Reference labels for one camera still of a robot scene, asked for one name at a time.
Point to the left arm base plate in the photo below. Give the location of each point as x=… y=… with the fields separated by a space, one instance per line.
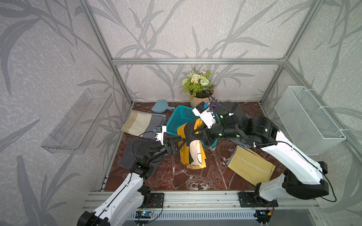
x=153 y=200

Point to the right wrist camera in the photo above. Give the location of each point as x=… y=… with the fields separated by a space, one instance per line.
x=204 y=112

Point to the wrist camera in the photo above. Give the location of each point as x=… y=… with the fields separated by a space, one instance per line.
x=160 y=131
x=204 y=112

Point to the clear acrylic wall shelf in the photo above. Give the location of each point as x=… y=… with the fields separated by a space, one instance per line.
x=75 y=131

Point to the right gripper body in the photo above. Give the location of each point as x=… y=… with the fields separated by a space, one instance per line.
x=217 y=132

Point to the plain grey pillowcase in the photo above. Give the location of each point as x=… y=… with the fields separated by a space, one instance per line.
x=231 y=113

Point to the purple pink toy rake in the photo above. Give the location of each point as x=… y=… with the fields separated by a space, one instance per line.
x=213 y=102

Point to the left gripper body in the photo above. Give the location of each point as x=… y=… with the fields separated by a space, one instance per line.
x=167 y=149

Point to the white wire wall basket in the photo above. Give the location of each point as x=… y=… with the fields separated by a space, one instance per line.
x=309 y=126

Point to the right circuit board with wires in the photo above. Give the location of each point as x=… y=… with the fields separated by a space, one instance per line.
x=263 y=217

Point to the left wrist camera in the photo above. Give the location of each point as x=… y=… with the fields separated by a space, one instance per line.
x=160 y=131

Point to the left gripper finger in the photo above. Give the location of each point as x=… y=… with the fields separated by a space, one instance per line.
x=176 y=150
x=174 y=140

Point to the potted artificial flower plant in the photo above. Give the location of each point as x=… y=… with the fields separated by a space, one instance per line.
x=198 y=85

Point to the beige grey striped pillowcase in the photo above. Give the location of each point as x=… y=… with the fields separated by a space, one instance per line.
x=142 y=124

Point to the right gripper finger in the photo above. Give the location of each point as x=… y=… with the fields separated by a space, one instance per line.
x=202 y=137
x=199 y=128

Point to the yellow Mickey Mouse pillowcase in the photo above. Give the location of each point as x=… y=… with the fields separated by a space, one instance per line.
x=193 y=157

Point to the aluminium front rail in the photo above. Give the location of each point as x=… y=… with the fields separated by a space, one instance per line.
x=201 y=200

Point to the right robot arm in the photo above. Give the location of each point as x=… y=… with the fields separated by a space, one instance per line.
x=303 y=178

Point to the teal plastic basket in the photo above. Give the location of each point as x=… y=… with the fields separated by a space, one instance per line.
x=181 y=116

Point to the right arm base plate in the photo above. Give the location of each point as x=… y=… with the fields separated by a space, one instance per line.
x=247 y=199

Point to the dark grey checked pillowcase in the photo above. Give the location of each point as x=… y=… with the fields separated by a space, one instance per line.
x=139 y=150

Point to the left green circuit board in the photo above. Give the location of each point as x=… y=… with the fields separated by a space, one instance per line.
x=142 y=214

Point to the yellow-green pillowcase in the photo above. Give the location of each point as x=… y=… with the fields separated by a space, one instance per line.
x=250 y=166

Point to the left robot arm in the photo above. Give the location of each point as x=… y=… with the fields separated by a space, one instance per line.
x=133 y=192

